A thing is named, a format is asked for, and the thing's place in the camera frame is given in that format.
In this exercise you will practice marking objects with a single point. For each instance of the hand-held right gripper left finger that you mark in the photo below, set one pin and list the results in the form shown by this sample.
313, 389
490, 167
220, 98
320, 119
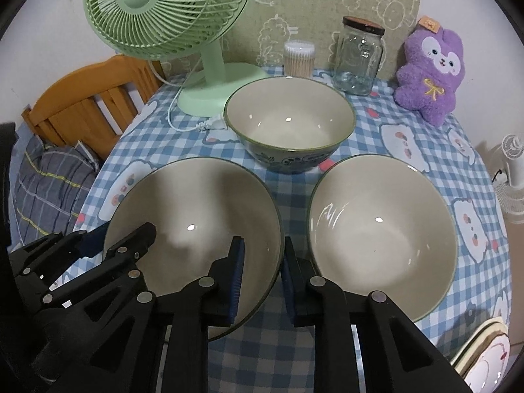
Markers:
237, 278

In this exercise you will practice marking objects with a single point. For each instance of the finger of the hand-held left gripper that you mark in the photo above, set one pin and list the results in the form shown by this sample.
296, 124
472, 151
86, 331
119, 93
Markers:
135, 237
61, 245

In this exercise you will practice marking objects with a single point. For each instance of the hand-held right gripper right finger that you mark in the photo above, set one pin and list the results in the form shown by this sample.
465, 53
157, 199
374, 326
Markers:
288, 278

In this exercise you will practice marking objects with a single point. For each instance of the grey floral ceramic bowl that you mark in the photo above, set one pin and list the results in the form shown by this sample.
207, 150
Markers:
184, 196
380, 229
286, 106

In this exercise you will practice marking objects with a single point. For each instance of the white plate red flowers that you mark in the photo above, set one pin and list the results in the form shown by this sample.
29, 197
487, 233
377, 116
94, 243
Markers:
491, 360

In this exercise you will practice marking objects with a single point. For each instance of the grey plaid bedding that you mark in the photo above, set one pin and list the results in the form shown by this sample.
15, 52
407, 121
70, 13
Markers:
45, 188

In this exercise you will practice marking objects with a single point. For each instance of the cotton swab container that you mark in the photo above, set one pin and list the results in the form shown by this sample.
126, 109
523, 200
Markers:
299, 63

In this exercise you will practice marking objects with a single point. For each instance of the glass jar black lid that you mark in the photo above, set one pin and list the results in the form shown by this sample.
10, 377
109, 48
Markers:
356, 65

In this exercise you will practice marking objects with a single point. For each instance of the purple plush toy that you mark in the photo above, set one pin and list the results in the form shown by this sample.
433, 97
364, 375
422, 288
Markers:
425, 90

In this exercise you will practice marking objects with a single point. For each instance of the green desk fan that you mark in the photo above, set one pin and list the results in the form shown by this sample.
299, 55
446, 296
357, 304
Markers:
135, 4

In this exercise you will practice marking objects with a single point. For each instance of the white floor fan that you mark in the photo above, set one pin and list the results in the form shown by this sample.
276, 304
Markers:
511, 196

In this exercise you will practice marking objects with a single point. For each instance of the green cartoon-print board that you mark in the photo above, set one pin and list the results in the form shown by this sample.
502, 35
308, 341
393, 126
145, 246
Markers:
311, 4

